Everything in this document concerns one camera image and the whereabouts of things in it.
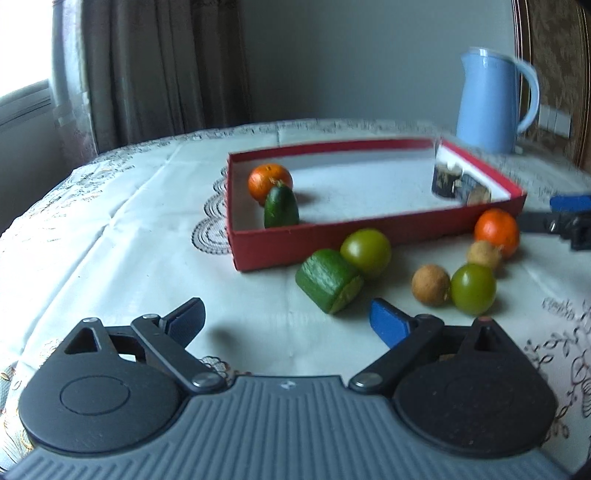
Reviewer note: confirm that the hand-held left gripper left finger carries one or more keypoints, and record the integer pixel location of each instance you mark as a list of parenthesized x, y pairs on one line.
[(184, 323)]

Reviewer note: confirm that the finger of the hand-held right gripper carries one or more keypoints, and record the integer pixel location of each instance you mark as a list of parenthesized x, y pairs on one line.
[(570, 203), (540, 222)]

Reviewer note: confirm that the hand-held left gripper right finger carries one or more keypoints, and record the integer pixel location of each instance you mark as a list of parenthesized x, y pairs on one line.
[(390, 323)]

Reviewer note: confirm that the orange mandarin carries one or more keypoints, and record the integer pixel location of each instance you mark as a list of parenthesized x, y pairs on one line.
[(268, 180), (496, 228)]

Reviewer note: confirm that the brown longan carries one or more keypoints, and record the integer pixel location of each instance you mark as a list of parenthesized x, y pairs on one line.
[(484, 254), (430, 284)]

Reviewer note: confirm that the green plum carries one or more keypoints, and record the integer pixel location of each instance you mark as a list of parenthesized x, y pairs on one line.
[(364, 249), (473, 288)]

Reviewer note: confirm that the green cucumber piece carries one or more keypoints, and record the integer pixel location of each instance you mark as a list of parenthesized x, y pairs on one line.
[(323, 279), (281, 207)]

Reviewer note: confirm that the red cardboard box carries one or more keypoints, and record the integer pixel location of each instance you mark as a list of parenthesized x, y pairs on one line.
[(369, 184)]

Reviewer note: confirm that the light blue electric kettle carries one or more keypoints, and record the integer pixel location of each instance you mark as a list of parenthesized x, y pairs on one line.
[(489, 106)]

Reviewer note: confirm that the gold framed damask panel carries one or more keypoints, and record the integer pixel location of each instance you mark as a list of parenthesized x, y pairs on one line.
[(563, 55)]

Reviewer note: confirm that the brown curtain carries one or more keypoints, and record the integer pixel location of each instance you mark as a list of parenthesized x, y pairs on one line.
[(161, 69)]

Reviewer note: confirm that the sheer white curtain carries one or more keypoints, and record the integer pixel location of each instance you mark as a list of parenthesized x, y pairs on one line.
[(69, 92)]

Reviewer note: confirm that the window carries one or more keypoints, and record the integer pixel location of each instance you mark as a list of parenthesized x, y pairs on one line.
[(23, 55)]

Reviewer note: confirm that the white wall switch panel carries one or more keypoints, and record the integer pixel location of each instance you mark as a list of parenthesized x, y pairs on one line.
[(556, 120)]

